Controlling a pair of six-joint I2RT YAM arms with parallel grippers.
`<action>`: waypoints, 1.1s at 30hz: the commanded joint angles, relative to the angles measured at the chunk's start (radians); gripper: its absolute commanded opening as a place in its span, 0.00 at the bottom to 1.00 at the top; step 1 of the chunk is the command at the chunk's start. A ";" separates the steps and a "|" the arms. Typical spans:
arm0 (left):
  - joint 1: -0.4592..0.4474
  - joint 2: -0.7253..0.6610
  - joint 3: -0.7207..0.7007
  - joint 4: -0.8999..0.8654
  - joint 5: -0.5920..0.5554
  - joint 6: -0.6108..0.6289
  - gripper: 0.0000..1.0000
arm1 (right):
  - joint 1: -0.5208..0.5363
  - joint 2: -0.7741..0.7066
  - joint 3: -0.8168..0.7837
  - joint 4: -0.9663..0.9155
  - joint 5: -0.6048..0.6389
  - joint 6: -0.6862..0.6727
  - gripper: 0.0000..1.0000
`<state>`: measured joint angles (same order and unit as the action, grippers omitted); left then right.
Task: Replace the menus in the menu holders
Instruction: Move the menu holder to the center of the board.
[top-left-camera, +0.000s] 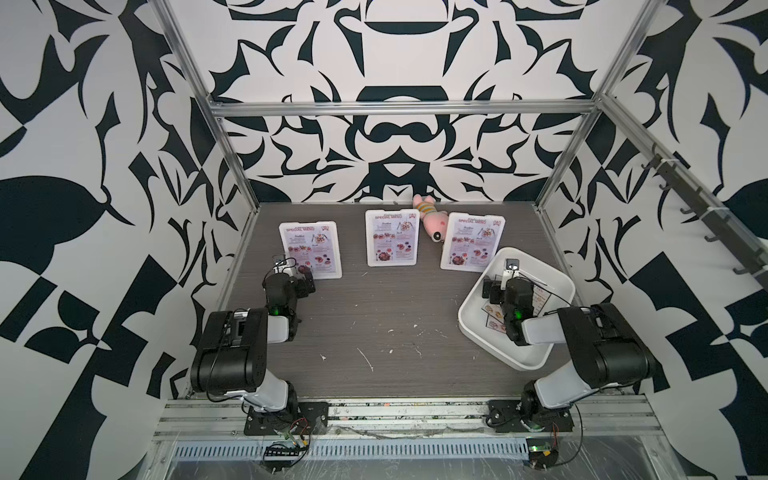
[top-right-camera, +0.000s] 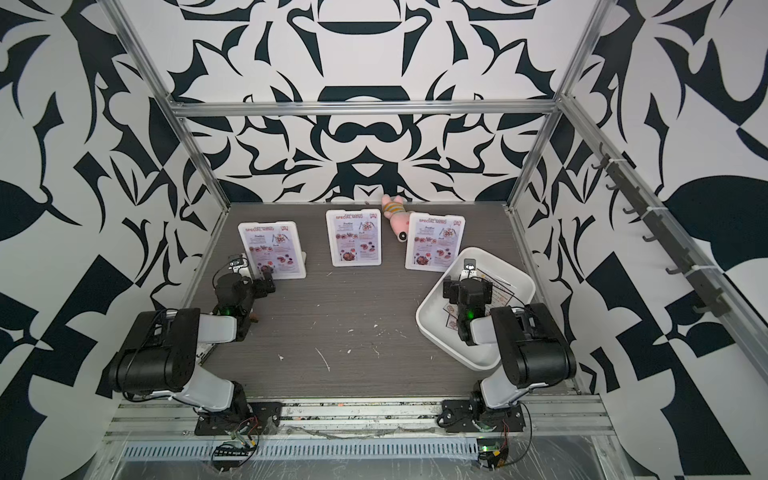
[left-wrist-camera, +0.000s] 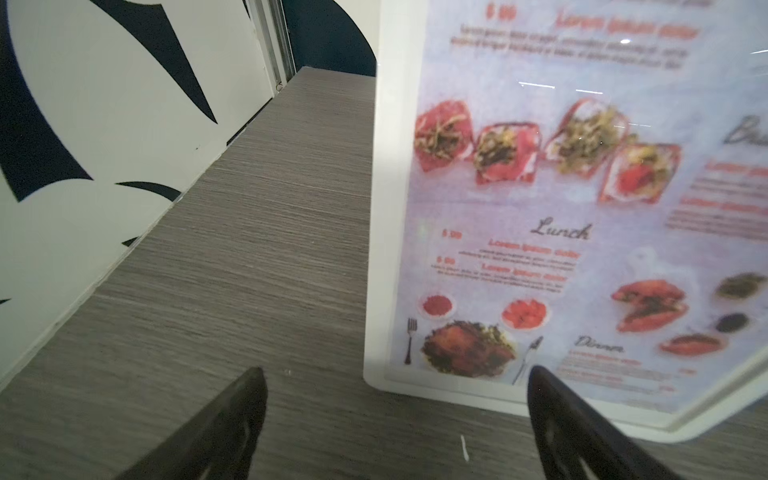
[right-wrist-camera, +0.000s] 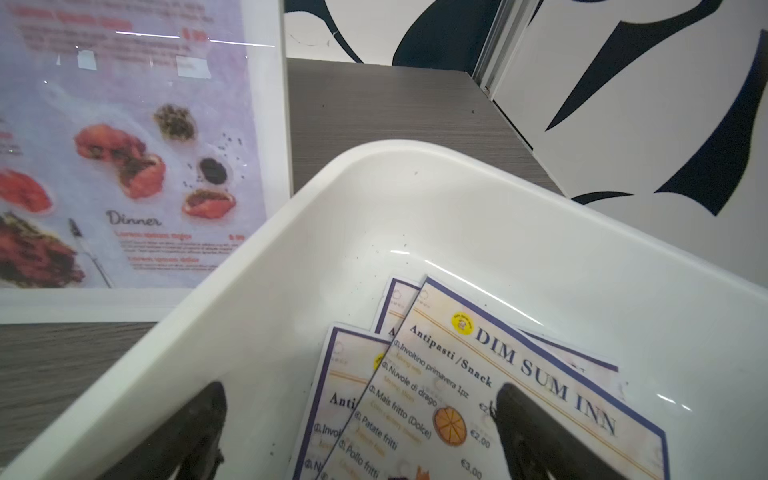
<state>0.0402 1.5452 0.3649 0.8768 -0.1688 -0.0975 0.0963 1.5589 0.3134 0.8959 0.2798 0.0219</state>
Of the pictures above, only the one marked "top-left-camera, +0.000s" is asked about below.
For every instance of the white plastic tray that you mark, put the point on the white plastic tray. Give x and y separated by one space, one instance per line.
471 318

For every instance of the right circuit board with wires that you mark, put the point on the right circuit board with wires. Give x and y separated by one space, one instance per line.
543 453

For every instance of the dim sum menu in tray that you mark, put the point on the dim sum menu in tray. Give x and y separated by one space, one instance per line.
501 316

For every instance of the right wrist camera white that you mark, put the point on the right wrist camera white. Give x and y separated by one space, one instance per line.
511 269

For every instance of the left circuit board with wires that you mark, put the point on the left circuit board with wires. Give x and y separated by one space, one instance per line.
294 444

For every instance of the circuit board with wires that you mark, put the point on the circuit board with wires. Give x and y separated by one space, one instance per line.
294 444
543 453

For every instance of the wall hook rail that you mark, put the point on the wall hook rail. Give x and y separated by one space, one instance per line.
701 204

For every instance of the pink menu in right holder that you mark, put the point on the pink menu in right holder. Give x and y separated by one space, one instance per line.
472 242

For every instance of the pink striped plush toy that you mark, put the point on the pink striped plush toy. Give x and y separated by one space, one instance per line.
434 221

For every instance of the pink menu in middle holder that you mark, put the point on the pink menu in middle holder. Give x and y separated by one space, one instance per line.
392 237

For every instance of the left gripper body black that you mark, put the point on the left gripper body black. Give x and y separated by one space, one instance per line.
300 290

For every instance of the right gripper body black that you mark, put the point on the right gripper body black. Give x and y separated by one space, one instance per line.
497 296

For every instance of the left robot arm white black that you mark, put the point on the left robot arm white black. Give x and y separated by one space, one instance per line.
231 358

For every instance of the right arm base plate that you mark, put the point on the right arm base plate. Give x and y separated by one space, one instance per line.
516 416

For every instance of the pink menu in holder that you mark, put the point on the pink menu in holder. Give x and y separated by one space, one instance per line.
392 237
472 242

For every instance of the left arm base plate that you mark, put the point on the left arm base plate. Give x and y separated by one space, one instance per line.
260 422

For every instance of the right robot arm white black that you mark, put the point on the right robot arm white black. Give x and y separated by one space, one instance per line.
604 350

